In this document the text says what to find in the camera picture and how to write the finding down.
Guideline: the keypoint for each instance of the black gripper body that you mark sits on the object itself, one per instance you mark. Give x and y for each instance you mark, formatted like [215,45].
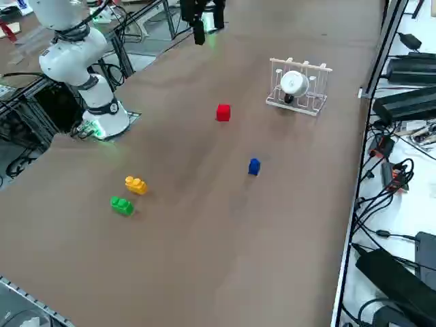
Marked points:
[190,10]

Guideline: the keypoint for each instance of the red wooden cube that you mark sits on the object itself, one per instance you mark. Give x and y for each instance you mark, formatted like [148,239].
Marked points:
[223,113]

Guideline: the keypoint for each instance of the blue wooden cube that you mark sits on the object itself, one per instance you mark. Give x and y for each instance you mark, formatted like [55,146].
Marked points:
[254,167]

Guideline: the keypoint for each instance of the white cup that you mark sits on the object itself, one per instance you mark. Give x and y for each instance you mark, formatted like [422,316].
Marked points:
[293,83]

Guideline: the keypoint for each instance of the yellow toy brick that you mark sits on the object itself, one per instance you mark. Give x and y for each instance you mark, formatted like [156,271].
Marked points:
[137,186]

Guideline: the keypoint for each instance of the green toy brick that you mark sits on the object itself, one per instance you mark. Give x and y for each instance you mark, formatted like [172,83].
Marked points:
[121,205]

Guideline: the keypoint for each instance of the small black adaptor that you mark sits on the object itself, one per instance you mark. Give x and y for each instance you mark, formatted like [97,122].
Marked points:
[410,40]

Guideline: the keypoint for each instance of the black ribbed power supply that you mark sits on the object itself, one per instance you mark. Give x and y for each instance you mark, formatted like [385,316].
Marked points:
[412,69]

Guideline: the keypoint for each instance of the long black power brick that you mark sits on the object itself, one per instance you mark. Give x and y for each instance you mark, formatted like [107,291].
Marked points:
[405,104]

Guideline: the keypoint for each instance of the black and orange adaptor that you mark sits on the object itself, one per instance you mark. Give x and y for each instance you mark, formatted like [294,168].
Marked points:
[383,147]

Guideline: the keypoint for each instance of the orange and black connector box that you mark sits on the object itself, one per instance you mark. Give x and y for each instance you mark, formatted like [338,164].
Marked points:
[401,178]

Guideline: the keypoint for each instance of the large black power brick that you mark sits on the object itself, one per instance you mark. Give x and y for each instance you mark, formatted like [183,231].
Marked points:
[391,276]

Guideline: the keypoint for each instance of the dark grey box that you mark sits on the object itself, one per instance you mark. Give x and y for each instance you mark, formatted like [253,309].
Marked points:
[427,252]

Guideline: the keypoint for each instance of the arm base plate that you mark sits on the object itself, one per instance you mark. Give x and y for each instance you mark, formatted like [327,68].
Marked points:
[134,115]

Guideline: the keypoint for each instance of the aluminium profile post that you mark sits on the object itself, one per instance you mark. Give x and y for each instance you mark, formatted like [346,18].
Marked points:
[385,44]

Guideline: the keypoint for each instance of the black metal frame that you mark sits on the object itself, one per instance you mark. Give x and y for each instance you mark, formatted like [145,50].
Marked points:
[20,102]

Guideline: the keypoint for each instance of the aluminium frame rail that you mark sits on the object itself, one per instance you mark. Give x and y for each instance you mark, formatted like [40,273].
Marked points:
[37,299]

